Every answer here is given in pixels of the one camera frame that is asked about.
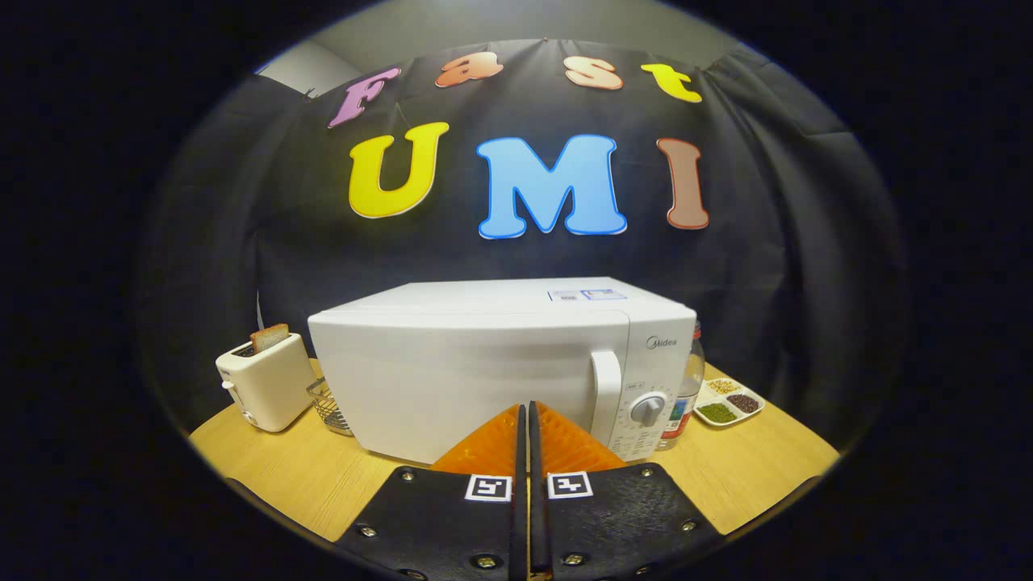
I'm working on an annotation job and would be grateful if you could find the clear bottle with red label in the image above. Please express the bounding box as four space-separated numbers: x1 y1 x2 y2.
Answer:
658 321 706 451

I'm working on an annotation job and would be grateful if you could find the white microwave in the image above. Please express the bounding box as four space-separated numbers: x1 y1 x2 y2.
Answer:
307 277 699 466

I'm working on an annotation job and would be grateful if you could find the white toaster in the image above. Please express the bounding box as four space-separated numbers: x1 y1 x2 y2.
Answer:
215 331 317 433

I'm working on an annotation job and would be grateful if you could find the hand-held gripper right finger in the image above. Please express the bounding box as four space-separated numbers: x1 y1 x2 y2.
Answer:
529 401 723 581

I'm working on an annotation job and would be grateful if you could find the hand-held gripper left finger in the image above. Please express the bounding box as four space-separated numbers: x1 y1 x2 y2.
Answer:
335 403 529 581

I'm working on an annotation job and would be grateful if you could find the white divided dish with beans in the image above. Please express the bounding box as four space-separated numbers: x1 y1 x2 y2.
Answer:
692 376 766 428

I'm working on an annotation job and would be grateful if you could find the metal wire utensil holder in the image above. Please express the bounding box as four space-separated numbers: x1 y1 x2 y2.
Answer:
306 376 356 437

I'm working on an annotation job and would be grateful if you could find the brown toast slice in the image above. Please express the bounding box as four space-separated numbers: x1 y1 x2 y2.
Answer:
249 323 291 354

